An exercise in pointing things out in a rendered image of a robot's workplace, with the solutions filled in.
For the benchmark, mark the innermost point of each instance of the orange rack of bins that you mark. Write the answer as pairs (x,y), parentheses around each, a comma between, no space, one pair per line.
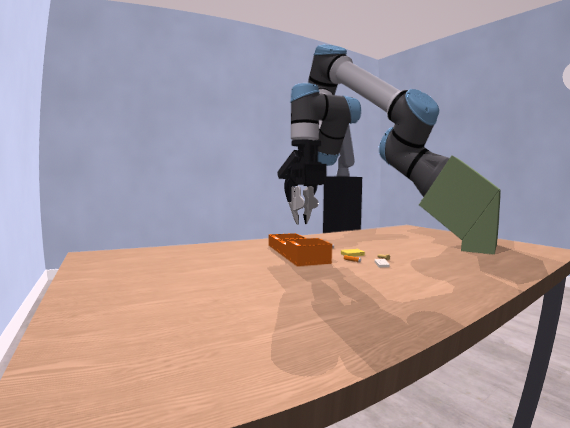
(302,251)

